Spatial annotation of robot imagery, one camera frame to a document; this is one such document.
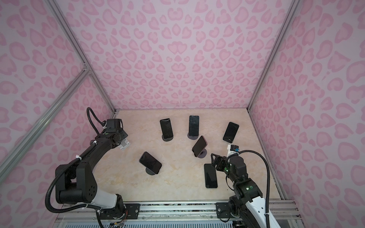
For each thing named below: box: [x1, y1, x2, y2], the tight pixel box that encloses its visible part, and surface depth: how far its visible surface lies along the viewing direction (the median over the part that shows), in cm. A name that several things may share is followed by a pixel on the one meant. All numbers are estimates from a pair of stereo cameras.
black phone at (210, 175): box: [203, 163, 218, 189], surface depth 88 cm
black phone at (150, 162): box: [138, 151, 163, 175], surface depth 85 cm
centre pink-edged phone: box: [191, 135, 208, 158], surface depth 89 cm
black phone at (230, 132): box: [222, 121, 240, 144], surface depth 99 cm
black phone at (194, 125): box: [188, 115, 200, 137], surface depth 99 cm
